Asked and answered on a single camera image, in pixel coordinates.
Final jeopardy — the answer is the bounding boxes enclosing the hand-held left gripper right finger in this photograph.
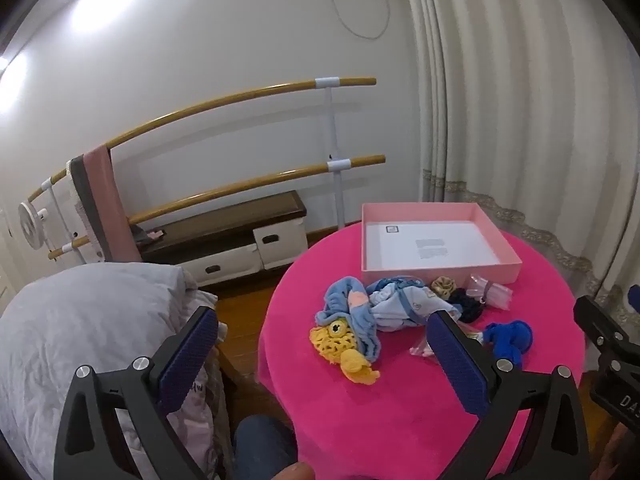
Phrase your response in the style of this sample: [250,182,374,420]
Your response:
[425,309,603,480]

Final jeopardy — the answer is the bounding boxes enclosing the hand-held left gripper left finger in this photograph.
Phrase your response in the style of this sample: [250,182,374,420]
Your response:
[52,305,221,480]

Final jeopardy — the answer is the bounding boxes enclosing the royal blue cloth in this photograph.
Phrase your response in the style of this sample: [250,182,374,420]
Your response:
[482,320,533,368]

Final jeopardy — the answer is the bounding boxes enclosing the navy scrunchie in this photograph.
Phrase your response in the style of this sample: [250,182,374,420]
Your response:
[447,287,486,323]

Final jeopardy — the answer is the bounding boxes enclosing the clear plastic bag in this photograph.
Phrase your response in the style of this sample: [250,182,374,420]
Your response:
[467,272,513,309]

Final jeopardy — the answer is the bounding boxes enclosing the pale blue garment bundle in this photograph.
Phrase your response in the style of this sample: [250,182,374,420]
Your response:
[367,276,461,333]

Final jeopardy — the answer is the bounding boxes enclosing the pink cardboard box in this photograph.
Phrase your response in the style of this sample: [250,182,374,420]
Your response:
[360,202,523,287]

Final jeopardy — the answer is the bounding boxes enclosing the yellow knitted cloth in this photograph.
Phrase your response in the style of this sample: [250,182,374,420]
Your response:
[309,321,382,386]

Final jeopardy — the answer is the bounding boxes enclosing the light blue towel cloth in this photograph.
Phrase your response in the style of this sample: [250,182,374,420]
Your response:
[315,276,383,361]

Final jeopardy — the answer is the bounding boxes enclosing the person's left hand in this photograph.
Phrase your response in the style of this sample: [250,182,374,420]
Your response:
[277,462,316,480]

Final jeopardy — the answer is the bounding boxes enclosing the printed blanket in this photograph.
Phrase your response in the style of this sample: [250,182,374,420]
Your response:
[120,280,233,480]

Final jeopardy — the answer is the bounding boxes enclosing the pink tablecloth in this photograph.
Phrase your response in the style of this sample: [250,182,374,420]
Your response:
[257,220,588,480]

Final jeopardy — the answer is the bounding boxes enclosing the person's leg in jeans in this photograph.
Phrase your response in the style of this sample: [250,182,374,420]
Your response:
[232,415,301,480]

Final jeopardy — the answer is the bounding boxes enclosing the low brown and white cabinet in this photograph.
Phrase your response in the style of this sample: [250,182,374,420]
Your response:
[127,190,308,288]

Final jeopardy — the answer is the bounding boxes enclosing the pink and grey mat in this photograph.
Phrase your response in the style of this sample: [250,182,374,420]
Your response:
[67,145,143,263]

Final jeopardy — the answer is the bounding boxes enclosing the white clip fan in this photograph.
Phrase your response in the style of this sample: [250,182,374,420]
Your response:
[19,201,50,251]

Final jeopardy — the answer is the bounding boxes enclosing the cream curtain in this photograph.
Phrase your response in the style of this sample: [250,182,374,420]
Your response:
[400,0,640,311]

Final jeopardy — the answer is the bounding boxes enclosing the short wooden barre rail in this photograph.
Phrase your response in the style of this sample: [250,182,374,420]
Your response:
[47,155,387,261]

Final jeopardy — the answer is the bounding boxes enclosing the long wooden barre rail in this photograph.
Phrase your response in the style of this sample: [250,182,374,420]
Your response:
[27,76,377,201]

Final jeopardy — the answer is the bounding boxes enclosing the white wall cable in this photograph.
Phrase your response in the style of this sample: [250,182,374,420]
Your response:
[322,0,393,39]

